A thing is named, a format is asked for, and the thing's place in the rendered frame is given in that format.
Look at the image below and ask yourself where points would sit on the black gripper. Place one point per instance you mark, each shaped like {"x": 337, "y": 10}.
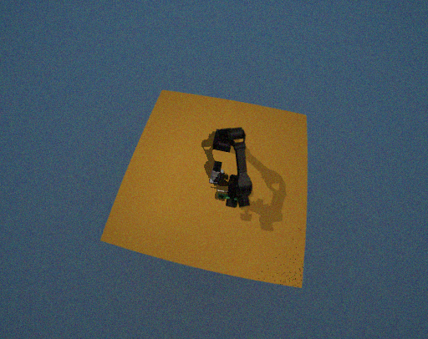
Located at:
{"x": 232, "y": 194}

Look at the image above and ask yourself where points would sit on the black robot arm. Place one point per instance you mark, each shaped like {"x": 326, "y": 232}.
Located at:
{"x": 243, "y": 184}

